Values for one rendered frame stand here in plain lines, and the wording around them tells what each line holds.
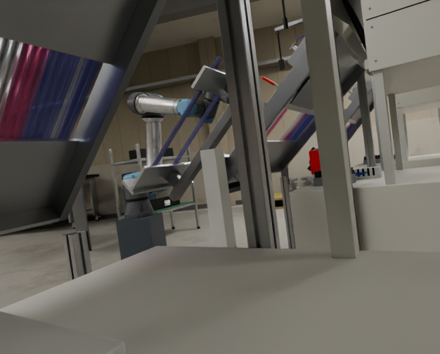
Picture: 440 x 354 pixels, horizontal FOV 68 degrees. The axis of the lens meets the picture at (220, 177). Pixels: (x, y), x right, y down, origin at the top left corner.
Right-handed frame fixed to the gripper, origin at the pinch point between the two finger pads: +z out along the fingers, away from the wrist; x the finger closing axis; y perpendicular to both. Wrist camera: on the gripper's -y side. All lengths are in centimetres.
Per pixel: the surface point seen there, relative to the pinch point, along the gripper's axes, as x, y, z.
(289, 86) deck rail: -10.1, 14.3, 7.3
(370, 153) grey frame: 61, -2, 37
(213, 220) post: -40, -35, 12
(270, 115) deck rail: -10.1, 2.0, 4.8
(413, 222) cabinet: -10, -11, 65
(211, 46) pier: 392, 39, -317
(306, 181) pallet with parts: 406, -111, -61
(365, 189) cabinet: -10.2, -8.7, 47.6
